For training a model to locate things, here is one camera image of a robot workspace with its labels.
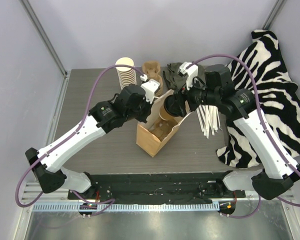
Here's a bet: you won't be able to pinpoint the brown pulp cup carrier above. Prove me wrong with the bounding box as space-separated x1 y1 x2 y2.
149 118 178 141

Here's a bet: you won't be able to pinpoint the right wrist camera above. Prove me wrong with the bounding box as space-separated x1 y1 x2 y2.
177 62 199 90

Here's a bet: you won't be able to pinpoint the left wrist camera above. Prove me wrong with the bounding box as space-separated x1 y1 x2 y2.
140 74 161 104

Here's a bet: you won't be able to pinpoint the white cable duct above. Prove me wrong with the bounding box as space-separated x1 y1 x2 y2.
32 201 220 213

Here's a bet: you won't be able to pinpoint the olive green cloth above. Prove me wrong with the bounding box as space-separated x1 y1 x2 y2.
162 62 206 90

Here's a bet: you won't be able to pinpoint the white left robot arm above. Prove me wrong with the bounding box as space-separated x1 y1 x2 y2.
25 85 155 200

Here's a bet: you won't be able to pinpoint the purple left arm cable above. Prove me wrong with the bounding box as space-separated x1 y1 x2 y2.
16 64 147 218

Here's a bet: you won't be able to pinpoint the white wrapped straws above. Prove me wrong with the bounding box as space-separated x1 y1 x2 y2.
196 105 222 139

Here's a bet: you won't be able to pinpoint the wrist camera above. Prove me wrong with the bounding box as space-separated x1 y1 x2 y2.
177 62 199 90
140 74 161 104

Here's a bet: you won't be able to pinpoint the zebra print blanket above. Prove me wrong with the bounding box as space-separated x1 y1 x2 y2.
216 29 300 169

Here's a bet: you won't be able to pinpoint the stack of white paper cups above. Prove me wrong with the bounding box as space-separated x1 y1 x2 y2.
115 57 137 89

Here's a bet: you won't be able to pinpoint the brown paper bag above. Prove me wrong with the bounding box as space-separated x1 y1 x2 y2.
136 90 186 157

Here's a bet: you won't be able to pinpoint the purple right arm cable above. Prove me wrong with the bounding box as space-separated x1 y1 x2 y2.
184 53 300 218

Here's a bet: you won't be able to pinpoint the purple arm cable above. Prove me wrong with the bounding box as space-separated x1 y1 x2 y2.
184 53 300 218
16 64 147 218

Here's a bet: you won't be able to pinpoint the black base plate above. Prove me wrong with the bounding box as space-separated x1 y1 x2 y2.
81 171 246 205

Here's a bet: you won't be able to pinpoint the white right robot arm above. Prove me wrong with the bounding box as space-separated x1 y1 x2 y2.
159 62 300 200

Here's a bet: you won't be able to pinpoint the stack of pulp cup carriers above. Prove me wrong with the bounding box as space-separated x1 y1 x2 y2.
142 60 164 97

